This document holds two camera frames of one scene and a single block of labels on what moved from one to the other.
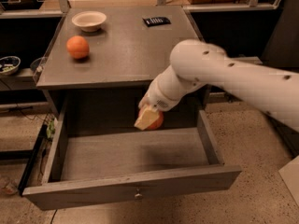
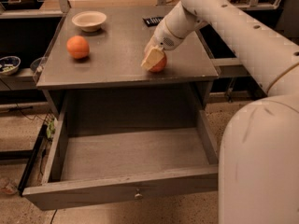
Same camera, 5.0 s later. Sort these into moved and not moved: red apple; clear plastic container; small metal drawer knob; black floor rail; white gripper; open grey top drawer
Moved: white gripper; red apple
Not moved: clear plastic container; black floor rail; open grey top drawer; small metal drawer knob
